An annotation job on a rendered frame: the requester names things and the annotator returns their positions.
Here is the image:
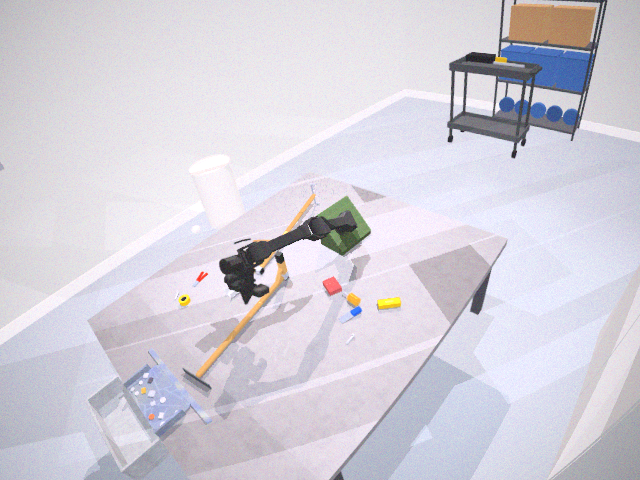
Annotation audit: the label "long yellow pole with dark tip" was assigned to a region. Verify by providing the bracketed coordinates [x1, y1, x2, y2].
[254, 183, 320, 275]

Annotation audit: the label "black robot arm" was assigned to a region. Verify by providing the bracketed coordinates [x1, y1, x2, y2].
[219, 210, 357, 292]

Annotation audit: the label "red-handled pliers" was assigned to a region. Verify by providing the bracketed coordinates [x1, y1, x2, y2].
[192, 272, 208, 287]

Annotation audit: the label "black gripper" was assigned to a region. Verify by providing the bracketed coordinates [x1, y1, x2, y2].
[224, 269, 270, 305]

